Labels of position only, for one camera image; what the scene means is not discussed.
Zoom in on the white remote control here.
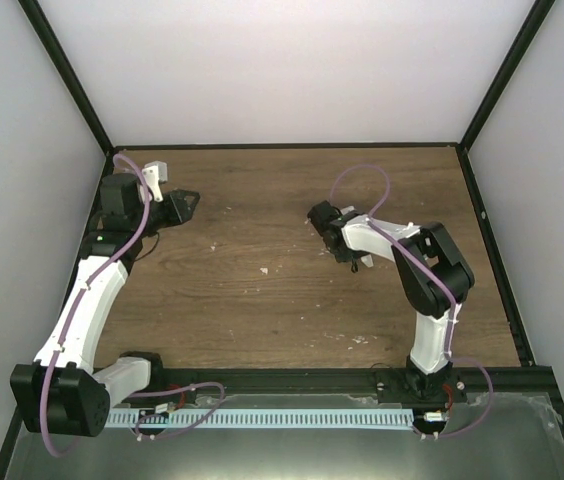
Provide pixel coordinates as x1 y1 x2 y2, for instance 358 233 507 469
359 255 374 268

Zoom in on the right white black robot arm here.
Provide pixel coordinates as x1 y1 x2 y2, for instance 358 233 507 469
307 201 475 403

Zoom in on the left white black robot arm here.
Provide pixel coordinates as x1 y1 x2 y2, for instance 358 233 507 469
10 170 200 437

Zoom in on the grey metal front plate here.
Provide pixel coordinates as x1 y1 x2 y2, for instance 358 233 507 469
7 393 564 479

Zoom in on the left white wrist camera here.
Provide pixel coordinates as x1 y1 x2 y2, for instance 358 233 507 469
142 161 168 202

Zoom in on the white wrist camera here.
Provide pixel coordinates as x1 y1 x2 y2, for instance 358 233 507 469
142 161 168 202
340 206 354 216

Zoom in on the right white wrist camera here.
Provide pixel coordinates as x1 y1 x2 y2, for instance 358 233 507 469
340 206 354 216

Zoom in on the light blue slotted cable duct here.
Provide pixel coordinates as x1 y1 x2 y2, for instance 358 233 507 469
105 408 414 430

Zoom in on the black aluminium frame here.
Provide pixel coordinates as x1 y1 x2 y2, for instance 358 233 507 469
0 0 564 480

